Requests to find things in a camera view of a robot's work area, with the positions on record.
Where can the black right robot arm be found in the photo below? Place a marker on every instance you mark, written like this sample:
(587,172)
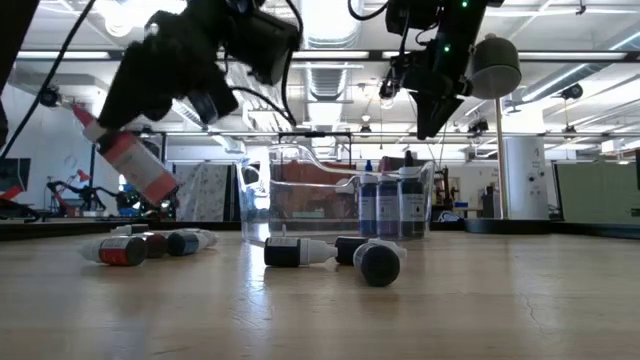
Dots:
(460,25)

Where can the black ceiling spotlight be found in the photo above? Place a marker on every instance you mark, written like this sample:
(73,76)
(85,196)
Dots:
(571,91)

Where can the red background robot arm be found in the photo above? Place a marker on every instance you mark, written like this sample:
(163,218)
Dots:
(85,192)

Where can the large black food coloring bottle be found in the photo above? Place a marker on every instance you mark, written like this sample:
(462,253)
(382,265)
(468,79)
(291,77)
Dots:
(411,207)

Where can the small dark food coloring bottle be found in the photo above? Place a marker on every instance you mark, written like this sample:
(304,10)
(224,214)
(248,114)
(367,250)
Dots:
(347,250)
(379,265)
(282,252)

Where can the large blue food coloring bottle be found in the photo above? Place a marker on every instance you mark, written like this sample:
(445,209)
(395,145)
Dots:
(368,205)

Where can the black aluminium table frame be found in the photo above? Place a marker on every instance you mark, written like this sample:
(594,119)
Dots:
(590,230)

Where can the silver ceiling duct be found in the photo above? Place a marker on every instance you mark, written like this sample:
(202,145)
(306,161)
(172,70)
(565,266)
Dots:
(327,30)

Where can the large red food coloring bottle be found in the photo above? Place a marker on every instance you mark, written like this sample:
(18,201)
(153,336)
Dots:
(137,165)

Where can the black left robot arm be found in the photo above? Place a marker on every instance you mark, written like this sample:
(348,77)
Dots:
(12,30)

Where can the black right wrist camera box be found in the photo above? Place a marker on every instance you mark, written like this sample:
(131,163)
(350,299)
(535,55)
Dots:
(410,17)

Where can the green partition wall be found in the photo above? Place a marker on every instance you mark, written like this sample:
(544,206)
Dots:
(595,192)

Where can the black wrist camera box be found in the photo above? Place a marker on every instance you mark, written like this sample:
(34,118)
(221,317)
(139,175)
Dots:
(260,45)
(410,17)

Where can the small red food coloring bottle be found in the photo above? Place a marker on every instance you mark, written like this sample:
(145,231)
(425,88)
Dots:
(156,246)

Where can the small blue food coloring bottle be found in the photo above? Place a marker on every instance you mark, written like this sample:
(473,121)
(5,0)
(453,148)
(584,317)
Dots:
(182,244)

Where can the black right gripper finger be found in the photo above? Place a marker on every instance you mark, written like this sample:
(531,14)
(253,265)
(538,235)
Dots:
(432,112)

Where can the white patterned cloth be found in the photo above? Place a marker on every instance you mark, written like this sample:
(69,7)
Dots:
(202,192)

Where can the black desk lamp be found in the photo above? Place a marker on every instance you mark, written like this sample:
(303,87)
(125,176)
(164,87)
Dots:
(495,67)

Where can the white round column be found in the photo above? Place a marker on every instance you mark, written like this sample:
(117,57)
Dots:
(527,175)

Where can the dark wall monitor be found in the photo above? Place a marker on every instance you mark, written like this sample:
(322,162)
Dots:
(15,172)

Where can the small dark-capped food coloring bottle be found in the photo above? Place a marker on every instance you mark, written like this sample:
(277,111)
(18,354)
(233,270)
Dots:
(131,229)

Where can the clear plastic bin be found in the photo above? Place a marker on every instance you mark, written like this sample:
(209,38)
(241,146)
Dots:
(300,200)

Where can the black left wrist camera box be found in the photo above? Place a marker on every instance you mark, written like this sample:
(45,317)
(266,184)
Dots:
(260,45)

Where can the small red-label food coloring bottle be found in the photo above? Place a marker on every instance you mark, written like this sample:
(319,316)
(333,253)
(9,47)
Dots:
(120,251)

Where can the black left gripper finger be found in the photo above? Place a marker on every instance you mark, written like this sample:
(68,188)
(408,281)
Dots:
(140,85)

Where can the large purple food coloring bottle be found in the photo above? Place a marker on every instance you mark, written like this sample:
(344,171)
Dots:
(388,207)

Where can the black ceiling-hung device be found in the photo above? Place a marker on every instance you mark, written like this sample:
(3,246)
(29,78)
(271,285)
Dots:
(387,102)

